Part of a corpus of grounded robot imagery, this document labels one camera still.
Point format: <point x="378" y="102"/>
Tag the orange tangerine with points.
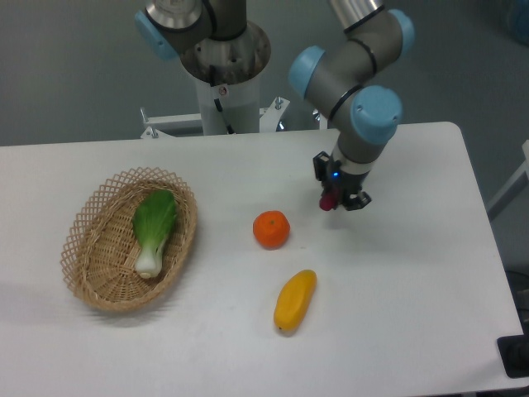
<point x="271" y="229"/>

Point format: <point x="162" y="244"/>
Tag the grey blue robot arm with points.
<point x="337" y="84"/>

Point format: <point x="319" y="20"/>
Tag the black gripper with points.
<point x="346" y="178"/>

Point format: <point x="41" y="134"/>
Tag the black device at table edge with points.
<point x="514" y="354"/>

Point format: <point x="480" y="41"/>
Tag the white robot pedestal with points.
<point x="228" y="71"/>

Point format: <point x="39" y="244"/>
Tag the white metal frame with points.
<point x="182" y="122"/>

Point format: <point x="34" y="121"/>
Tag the woven wicker basket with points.
<point x="100" y="252"/>

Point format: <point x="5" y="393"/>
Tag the green bok choy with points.
<point x="153" y="223"/>

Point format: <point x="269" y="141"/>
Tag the yellow mango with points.
<point x="294" y="300"/>

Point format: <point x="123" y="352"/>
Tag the red sweet potato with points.
<point x="328" y="201"/>

